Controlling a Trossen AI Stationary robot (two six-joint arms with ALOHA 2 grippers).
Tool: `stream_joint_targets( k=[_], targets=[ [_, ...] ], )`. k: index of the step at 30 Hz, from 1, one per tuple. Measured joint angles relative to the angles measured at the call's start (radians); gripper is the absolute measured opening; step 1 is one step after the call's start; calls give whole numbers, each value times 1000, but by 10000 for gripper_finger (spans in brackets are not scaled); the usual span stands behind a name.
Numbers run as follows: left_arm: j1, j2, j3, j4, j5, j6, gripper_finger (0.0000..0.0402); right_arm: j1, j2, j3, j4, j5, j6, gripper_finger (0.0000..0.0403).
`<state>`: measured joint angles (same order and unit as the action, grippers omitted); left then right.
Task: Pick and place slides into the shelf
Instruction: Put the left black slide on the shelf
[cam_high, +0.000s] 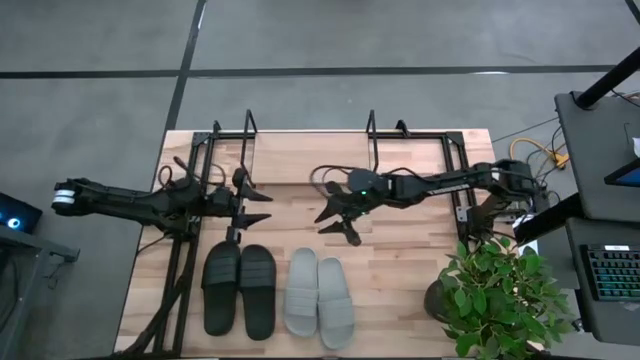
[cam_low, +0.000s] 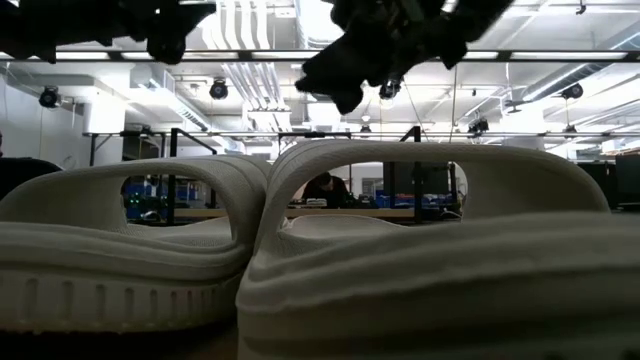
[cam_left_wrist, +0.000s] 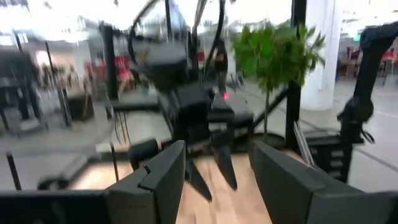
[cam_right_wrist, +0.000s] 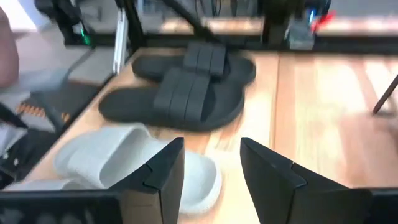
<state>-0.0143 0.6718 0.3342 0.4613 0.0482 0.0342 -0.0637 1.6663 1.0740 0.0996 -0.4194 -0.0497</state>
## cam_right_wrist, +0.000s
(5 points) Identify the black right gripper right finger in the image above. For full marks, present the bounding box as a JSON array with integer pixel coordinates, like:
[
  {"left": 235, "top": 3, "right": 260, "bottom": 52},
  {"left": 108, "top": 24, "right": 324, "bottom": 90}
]
[{"left": 239, "top": 136, "right": 373, "bottom": 224}]

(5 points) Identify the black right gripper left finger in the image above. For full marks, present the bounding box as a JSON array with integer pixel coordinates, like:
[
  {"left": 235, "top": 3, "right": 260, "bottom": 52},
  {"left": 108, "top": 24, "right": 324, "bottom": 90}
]
[{"left": 108, "top": 136, "right": 186, "bottom": 224}]

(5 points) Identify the light grey slide sandal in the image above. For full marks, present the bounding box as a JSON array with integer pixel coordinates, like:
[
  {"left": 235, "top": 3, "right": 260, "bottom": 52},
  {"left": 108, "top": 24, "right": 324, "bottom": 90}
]
[{"left": 54, "top": 123, "right": 223, "bottom": 216}]

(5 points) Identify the black rubber slide sandal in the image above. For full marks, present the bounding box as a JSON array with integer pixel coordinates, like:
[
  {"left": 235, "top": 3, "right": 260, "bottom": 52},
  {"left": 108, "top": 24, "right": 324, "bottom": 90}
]
[
  {"left": 98, "top": 67, "right": 247, "bottom": 133},
  {"left": 132, "top": 42, "right": 257, "bottom": 90}
]

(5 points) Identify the person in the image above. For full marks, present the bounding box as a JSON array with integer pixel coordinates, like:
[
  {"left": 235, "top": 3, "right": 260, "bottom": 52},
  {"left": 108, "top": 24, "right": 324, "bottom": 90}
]
[{"left": 0, "top": 6, "right": 19, "bottom": 90}]

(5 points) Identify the silver metal post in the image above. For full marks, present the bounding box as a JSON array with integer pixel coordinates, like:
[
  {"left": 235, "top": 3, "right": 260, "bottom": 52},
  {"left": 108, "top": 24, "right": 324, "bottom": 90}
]
[{"left": 113, "top": 9, "right": 128, "bottom": 74}]

